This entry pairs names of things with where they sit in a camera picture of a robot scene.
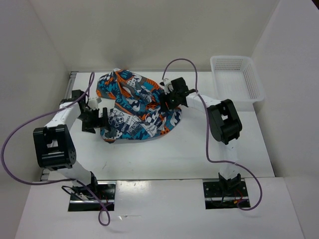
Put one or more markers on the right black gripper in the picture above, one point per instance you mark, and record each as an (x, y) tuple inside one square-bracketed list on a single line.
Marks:
[(164, 98)]

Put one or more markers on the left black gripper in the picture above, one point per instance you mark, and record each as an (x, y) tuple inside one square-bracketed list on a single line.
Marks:
[(98, 122)]

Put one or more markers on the colourful patterned shorts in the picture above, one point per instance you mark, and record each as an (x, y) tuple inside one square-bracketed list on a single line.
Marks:
[(136, 114)]

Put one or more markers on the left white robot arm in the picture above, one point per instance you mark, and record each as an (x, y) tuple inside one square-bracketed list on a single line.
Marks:
[(54, 146)]

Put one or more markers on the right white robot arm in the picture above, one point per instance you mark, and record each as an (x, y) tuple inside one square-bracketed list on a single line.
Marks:
[(223, 123)]

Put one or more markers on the white plastic basket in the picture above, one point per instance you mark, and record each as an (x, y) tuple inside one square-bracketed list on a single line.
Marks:
[(236, 78)]

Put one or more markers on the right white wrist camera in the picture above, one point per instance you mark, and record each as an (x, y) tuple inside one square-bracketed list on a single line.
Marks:
[(167, 85)]

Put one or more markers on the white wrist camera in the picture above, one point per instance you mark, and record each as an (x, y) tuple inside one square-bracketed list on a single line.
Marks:
[(167, 85), (93, 103)]

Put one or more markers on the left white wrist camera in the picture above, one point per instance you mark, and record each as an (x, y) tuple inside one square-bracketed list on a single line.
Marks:
[(93, 103)]

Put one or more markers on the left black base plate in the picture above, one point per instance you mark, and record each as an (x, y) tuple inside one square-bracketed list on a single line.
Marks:
[(82, 201)]

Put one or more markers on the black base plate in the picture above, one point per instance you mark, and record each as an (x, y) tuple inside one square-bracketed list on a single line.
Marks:
[(216, 199), (82, 201)]

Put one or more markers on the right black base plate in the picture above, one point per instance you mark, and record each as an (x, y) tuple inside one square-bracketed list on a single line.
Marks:
[(216, 199)]

